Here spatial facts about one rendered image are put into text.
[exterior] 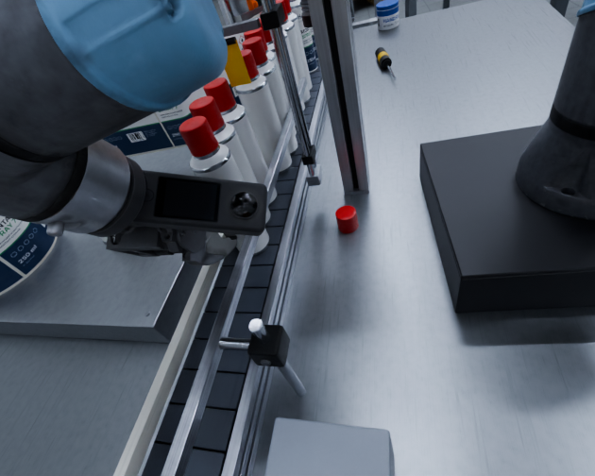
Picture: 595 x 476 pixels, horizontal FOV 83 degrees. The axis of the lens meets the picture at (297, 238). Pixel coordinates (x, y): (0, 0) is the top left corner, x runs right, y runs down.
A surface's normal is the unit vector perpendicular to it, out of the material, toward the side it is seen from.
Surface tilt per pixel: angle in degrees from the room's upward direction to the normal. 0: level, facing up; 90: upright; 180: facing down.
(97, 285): 0
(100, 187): 99
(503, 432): 0
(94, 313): 0
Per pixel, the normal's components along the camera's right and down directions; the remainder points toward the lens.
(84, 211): 0.62, 0.70
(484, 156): -0.23, -0.69
